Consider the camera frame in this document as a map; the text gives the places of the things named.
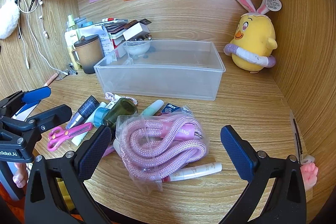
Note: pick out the white fluffy plush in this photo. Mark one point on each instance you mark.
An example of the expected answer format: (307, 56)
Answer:
(8, 19)

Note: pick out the mint green tube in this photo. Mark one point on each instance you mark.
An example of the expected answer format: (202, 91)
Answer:
(153, 107)

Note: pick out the small blue box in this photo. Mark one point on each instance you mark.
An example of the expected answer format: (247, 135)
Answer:
(170, 108)

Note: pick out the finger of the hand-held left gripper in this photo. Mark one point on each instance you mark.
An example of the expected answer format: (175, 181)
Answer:
(36, 94)
(52, 113)

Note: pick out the light blue small jar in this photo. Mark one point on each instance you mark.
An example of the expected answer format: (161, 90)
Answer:
(85, 22)

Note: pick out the yellow chick plush toy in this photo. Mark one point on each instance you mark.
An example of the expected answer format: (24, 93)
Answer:
(256, 32)

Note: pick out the red book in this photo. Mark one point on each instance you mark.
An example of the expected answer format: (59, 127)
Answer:
(117, 41)

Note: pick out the pink pencil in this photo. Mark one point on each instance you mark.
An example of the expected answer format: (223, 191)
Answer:
(50, 80)

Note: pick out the dark green spray bottle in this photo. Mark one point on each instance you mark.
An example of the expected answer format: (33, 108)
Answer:
(120, 111)

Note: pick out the pink pen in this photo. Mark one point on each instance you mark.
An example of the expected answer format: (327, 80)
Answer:
(110, 150)

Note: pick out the pink cat paw toy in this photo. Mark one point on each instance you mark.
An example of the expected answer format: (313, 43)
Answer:
(309, 172)

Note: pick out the plain white tube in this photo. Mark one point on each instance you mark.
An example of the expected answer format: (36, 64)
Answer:
(81, 136)

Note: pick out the white bowl of beads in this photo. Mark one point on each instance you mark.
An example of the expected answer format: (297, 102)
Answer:
(136, 49)

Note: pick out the thin frame glasses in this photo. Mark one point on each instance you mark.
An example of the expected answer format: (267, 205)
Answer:
(61, 75)

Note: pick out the thin dark pen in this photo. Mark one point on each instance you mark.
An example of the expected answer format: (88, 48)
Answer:
(296, 134)

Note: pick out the red white marker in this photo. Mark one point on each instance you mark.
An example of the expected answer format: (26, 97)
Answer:
(109, 20)

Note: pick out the pink scissors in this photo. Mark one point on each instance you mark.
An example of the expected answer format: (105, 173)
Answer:
(65, 134)

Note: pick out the person's left hand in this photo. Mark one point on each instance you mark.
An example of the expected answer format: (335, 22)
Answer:
(20, 174)

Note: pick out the brown mug with lid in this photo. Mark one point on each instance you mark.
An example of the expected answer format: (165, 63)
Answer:
(89, 56)

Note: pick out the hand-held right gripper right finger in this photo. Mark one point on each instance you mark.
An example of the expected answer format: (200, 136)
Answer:
(236, 153)

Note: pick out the dark blue cosmetic tube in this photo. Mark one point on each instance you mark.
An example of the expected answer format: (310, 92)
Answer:
(85, 108)

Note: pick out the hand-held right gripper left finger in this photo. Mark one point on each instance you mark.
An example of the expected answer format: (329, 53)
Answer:
(94, 150)

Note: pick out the white tube with pink end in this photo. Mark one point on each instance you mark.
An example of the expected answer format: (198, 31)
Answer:
(194, 171)

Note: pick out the yellow green spray bottle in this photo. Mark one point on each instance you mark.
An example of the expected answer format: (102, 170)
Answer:
(72, 27)

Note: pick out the clear plastic storage box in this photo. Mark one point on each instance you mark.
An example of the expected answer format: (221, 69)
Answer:
(157, 82)

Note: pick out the white card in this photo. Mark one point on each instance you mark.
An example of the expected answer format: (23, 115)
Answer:
(135, 31)

